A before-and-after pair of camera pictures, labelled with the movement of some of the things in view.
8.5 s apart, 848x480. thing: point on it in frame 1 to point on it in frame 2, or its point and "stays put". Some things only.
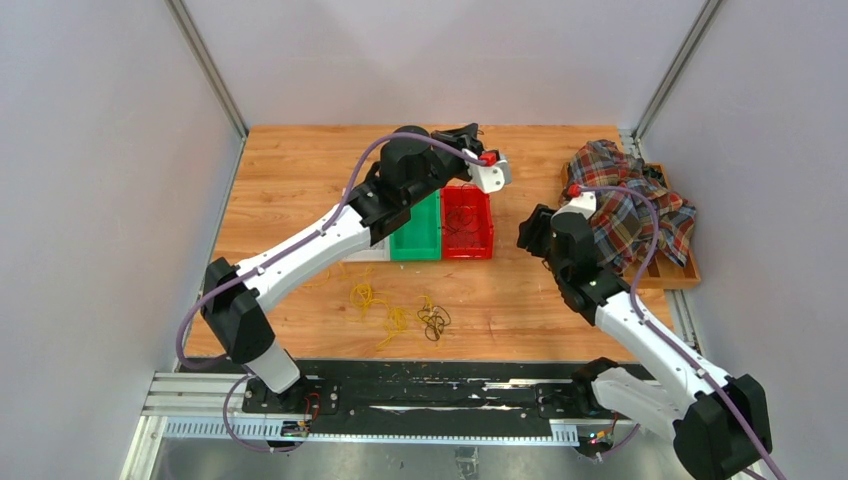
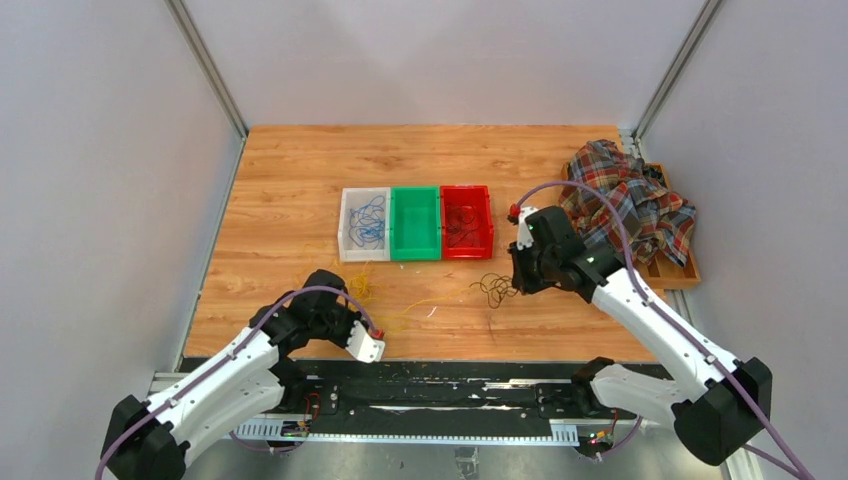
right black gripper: (533, 229) to (521, 280)
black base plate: (439, 392) stays put
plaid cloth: (624, 228) stays put
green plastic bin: (419, 238) stays put
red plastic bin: (467, 223) stays put
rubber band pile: (464, 217) to (497, 288)
